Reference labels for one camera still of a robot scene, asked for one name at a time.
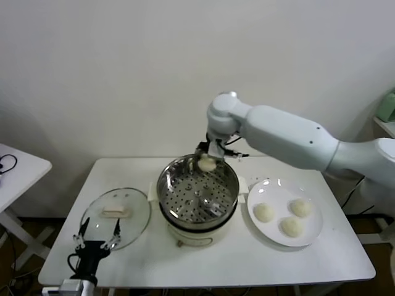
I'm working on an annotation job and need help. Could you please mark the black looped cable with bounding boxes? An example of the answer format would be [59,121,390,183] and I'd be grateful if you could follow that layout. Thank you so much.
[0,154,18,178]

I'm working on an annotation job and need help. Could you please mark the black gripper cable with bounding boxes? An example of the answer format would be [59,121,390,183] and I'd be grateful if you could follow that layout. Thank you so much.
[67,252,83,280]
[224,137,250,158]

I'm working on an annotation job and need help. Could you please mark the white side table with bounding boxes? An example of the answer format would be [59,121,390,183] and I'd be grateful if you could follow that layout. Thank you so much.
[0,143,52,272]

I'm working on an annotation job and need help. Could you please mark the white shelf board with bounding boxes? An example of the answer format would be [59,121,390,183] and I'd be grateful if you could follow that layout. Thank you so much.
[373,116,395,139]

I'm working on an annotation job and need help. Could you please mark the round white plate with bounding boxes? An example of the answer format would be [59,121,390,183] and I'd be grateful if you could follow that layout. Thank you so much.
[246,178,324,247]

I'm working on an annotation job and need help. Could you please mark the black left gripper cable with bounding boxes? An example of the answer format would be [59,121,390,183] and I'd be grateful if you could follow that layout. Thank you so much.
[67,252,83,280]

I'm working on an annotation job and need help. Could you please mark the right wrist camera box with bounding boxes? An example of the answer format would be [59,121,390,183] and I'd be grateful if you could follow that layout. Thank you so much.
[207,139,227,159]

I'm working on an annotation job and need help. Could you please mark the black floor cable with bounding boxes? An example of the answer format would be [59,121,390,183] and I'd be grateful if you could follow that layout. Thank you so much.
[0,229,41,287]

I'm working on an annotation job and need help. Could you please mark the steel steamer pot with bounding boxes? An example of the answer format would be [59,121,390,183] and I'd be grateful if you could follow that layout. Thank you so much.
[148,175,249,248]

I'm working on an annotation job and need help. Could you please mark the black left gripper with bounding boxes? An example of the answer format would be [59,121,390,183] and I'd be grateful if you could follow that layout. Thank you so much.
[73,217,122,280]

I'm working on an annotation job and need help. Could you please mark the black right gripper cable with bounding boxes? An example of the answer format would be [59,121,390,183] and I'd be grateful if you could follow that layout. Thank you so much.
[224,137,250,158]

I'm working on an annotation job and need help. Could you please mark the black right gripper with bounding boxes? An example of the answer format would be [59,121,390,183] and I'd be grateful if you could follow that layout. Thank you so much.
[196,141,223,164]

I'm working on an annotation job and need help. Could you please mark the pale green appliance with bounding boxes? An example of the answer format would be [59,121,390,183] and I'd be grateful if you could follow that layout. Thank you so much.
[378,88,395,123]

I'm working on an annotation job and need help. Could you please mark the round glass pot lid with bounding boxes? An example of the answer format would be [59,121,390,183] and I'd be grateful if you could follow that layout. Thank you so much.
[79,187,152,251]

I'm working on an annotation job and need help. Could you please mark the stainless steel steamer basket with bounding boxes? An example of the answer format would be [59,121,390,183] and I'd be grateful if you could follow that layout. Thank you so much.
[156,153,241,224]

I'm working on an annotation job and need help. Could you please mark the white steamed baozi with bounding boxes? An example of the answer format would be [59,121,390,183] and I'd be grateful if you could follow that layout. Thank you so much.
[253,202,275,223]
[279,216,306,239]
[197,155,216,173]
[289,198,314,218]

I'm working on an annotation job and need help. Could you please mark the white metal floor frame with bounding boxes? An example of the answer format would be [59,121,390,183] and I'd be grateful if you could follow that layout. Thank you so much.
[357,215,395,245]

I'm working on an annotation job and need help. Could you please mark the black wall power cable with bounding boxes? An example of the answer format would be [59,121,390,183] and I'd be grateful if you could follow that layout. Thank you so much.
[339,175,386,216]

